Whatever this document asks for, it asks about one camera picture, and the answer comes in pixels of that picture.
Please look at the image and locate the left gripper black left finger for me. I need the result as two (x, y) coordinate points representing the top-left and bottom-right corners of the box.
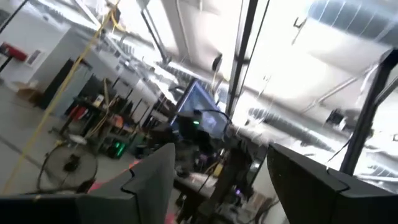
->
(76, 142), (177, 224)

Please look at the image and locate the thick yellow hanging hose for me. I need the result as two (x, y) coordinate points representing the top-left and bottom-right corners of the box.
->
(1, 1), (121, 195)

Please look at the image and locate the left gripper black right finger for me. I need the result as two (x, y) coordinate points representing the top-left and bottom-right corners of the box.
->
(266, 142), (398, 224)

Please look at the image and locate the computer monitor with blue screen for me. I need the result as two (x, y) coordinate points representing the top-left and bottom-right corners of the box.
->
(170, 78), (230, 138)

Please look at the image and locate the cluttered workbench shelf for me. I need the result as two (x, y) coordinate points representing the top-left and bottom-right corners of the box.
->
(58, 77), (150, 158)

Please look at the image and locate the round floor fan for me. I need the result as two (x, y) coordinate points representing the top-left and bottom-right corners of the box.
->
(36, 141), (99, 194)

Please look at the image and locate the red object on black stand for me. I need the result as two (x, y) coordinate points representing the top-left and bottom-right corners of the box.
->
(0, 42), (29, 62)

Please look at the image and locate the silver ribbed ventilation duct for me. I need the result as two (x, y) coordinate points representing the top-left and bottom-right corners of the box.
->
(248, 107), (335, 153)
(307, 0), (398, 47)

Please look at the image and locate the cardboard box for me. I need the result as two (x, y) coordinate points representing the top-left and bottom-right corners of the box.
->
(15, 86), (43, 103)

